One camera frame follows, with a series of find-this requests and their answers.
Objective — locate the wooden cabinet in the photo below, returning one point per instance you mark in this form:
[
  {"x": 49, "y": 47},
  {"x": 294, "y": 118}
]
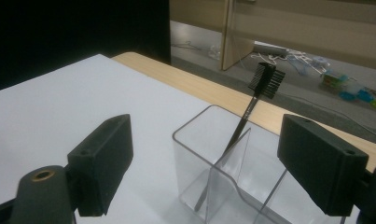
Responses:
[{"x": 237, "y": 37}]

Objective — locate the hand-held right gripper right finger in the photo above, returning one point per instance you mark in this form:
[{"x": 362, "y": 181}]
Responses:
[{"x": 316, "y": 161}]

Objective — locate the clear plastic bag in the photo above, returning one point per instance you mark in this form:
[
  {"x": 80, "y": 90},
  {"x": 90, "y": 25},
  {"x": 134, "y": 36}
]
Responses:
[{"x": 214, "y": 52}]

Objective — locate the black curtain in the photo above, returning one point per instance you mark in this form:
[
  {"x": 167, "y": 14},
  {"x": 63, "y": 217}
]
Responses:
[{"x": 67, "y": 31}]

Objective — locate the grey power strip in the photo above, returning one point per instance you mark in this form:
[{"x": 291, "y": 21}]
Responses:
[{"x": 269, "y": 49}]

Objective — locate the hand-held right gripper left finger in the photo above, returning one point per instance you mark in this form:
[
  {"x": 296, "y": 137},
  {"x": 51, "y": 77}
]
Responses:
[{"x": 98, "y": 161}]

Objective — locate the black eyebrow comb brush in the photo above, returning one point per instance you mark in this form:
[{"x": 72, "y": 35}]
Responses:
[{"x": 265, "y": 81}]

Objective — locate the light blue plastic bag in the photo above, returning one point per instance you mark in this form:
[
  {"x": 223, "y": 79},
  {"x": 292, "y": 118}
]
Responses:
[{"x": 303, "y": 63}]

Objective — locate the clear acrylic organizer box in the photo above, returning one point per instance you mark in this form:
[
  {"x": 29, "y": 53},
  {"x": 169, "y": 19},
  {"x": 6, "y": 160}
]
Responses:
[{"x": 195, "y": 161}]

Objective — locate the green and orange packet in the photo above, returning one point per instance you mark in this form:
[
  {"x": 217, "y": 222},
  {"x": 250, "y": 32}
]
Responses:
[{"x": 333, "y": 79}]

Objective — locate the blue plastic packet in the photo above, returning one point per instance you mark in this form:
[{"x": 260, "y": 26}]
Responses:
[{"x": 359, "y": 95}]

